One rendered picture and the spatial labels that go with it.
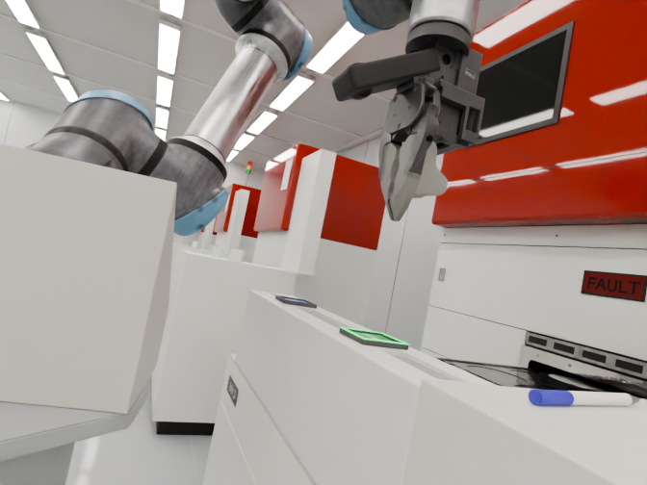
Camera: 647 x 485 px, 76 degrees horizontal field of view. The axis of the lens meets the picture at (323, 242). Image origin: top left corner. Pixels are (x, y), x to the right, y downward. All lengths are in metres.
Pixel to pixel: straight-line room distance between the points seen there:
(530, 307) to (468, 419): 0.80
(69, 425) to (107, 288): 0.14
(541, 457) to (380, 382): 0.15
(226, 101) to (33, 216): 0.39
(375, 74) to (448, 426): 0.33
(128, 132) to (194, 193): 0.13
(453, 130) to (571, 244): 0.59
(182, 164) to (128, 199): 0.20
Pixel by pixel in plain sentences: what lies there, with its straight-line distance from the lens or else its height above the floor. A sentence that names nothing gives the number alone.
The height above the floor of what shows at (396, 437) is 0.92.
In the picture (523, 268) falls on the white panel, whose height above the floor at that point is 1.12.
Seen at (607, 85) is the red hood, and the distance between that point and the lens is 1.05.
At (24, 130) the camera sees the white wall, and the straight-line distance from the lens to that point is 8.75.
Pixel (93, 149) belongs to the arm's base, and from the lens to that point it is 0.62.
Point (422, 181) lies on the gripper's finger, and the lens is 0.46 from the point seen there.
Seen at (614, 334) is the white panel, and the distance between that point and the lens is 0.96.
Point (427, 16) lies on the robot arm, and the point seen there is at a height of 1.31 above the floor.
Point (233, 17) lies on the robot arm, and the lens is 0.94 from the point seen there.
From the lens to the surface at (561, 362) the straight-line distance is 1.00.
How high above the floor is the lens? 1.03
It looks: 3 degrees up
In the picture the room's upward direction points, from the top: 11 degrees clockwise
